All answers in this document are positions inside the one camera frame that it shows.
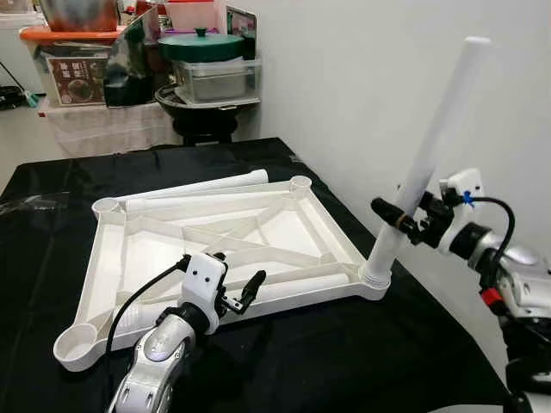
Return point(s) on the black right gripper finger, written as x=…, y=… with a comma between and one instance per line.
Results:
x=402, y=187
x=389, y=213

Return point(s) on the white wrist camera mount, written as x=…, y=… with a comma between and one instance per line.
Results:
x=205, y=280
x=465, y=182

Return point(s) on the yellow rubber band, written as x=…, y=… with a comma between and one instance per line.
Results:
x=400, y=221

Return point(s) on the black floor mop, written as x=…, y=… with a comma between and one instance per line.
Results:
x=10, y=96

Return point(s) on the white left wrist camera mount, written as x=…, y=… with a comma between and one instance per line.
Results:
x=205, y=280

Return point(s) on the white box with pink lid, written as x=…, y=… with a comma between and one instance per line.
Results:
x=189, y=13

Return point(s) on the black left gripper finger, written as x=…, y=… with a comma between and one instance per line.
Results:
x=256, y=284
x=219, y=256

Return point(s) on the steel pot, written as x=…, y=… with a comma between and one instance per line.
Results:
x=77, y=13

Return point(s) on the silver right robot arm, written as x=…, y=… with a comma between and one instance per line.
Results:
x=516, y=284

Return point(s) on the dark framed picture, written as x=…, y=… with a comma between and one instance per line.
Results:
x=243, y=30

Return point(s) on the white plastic table top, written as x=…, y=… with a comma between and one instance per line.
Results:
x=112, y=249

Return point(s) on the clear plastic container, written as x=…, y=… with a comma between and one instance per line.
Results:
x=215, y=82

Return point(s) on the black plastic bag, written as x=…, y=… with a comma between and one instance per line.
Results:
x=129, y=73

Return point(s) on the black round wok stand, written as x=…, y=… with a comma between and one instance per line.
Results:
x=207, y=120

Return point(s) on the bench with white lace cloth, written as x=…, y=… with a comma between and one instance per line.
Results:
x=112, y=129

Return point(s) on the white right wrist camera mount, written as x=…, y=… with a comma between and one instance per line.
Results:
x=465, y=182

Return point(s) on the green pot with lid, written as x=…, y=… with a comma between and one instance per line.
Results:
x=201, y=47

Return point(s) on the black table cloth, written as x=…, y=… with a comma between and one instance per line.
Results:
x=344, y=361

